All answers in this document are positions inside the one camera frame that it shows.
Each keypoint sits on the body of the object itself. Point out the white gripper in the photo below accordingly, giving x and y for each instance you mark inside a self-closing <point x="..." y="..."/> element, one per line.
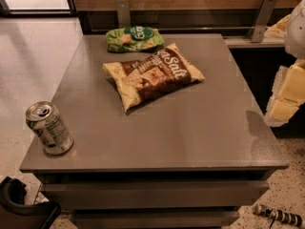
<point x="295" y="32"/>

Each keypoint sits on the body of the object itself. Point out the silver green 7up can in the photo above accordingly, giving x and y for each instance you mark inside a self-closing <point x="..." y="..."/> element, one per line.
<point x="45" y="120"/>

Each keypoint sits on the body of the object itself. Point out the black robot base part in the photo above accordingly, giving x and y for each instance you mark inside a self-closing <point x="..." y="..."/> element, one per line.
<point x="15" y="214"/>

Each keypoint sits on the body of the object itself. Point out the brown yellow sea salt chip bag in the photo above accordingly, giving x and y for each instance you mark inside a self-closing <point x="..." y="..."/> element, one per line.
<point x="163" y="72"/>

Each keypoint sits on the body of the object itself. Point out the green chip bag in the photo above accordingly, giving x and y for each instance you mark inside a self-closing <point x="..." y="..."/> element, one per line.
<point x="133" y="39"/>

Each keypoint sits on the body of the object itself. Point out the black white striped stick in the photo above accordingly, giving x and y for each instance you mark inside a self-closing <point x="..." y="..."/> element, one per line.
<point x="279" y="215"/>

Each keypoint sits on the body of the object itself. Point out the right metal bracket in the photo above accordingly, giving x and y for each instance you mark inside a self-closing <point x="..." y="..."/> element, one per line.
<point x="257" y="30"/>

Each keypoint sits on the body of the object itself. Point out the metal bracket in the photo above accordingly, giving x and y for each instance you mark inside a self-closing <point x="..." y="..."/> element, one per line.
<point x="257" y="30"/>
<point x="123" y="13"/>

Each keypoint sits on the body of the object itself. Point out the left metal bracket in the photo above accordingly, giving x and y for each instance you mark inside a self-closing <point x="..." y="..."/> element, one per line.
<point x="123" y="13"/>

